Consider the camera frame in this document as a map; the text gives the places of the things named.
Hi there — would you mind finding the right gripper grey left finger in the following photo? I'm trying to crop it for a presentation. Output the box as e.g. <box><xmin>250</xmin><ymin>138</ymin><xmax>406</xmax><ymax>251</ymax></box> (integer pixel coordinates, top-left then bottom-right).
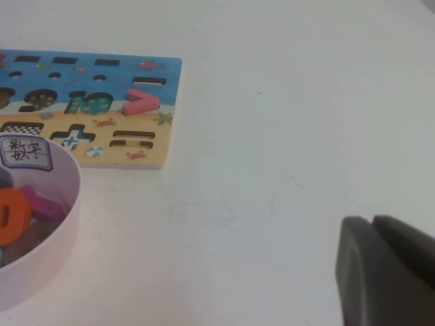
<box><xmin>335</xmin><ymin>216</ymin><xmax>435</xmax><ymax>326</ymax></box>

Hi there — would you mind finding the pink plastic bowl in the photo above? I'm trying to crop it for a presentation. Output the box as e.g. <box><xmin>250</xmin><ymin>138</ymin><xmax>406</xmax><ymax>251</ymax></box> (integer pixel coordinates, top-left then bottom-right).
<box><xmin>0</xmin><ymin>134</ymin><xmax>82</xmax><ymax>312</ymax></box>

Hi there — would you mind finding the orange number ten piece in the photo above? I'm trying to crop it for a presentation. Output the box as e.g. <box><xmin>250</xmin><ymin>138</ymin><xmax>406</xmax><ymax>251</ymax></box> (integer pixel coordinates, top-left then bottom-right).
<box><xmin>0</xmin><ymin>188</ymin><xmax>33</xmax><ymax>247</ymax></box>

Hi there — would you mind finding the pink greater-than sign piece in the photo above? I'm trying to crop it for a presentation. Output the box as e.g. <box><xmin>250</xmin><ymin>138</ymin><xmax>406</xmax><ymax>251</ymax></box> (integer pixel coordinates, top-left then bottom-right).
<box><xmin>121</xmin><ymin>88</ymin><xmax>160</xmax><ymax>116</ymax></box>

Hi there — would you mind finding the magenta number piece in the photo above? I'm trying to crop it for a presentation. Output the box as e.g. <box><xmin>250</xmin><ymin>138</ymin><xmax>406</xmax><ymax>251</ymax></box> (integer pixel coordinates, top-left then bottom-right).
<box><xmin>18</xmin><ymin>185</ymin><xmax>67</xmax><ymax>223</ymax></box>

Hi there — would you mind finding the two-character handwritten paper label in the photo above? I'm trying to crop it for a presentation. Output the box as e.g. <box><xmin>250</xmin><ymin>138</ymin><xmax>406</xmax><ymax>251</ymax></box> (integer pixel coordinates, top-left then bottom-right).
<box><xmin>0</xmin><ymin>135</ymin><xmax>55</xmax><ymax>173</ymax></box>

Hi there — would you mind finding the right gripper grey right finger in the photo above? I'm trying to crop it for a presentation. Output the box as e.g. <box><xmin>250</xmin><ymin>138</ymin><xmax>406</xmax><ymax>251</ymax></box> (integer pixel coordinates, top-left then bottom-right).
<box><xmin>372</xmin><ymin>214</ymin><xmax>435</xmax><ymax>286</ymax></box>

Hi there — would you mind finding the ocean themed wooden puzzle board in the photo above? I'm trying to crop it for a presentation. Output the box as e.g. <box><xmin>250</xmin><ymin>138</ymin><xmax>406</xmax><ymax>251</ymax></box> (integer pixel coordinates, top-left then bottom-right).
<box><xmin>0</xmin><ymin>50</ymin><xmax>183</xmax><ymax>170</ymax></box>

